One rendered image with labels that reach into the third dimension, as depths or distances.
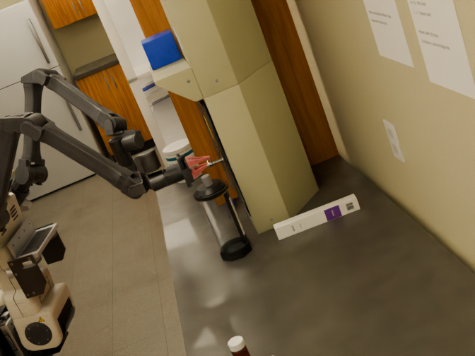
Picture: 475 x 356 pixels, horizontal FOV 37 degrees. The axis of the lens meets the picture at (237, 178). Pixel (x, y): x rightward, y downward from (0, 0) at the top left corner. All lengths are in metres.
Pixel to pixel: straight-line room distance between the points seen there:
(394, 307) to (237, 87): 0.81
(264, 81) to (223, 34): 0.22
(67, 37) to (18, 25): 0.81
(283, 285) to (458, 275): 0.46
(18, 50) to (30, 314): 4.52
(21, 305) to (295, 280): 1.22
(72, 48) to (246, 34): 5.58
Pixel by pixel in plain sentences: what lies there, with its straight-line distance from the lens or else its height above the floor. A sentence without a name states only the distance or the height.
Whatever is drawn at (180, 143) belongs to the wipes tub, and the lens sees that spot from 2.93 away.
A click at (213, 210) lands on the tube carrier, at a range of 2.06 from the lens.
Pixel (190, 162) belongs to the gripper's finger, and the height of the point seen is 1.22.
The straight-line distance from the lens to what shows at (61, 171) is 7.22.
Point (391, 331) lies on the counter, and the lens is 1.60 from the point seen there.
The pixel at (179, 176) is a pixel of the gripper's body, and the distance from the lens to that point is 2.20.
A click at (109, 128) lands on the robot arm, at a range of 2.53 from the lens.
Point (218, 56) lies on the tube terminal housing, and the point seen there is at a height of 1.51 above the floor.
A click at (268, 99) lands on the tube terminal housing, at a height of 1.31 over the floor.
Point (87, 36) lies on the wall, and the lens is 7.62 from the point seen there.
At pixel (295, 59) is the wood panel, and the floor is 1.33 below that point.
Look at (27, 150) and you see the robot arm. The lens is 2.83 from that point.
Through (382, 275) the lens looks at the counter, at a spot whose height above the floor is 0.94.
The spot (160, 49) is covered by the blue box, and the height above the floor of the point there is 1.56.
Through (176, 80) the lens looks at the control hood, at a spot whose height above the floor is 1.49.
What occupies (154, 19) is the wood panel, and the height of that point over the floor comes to 1.64.
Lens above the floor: 1.87
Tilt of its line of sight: 20 degrees down
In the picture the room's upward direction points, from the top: 22 degrees counter-clockwise
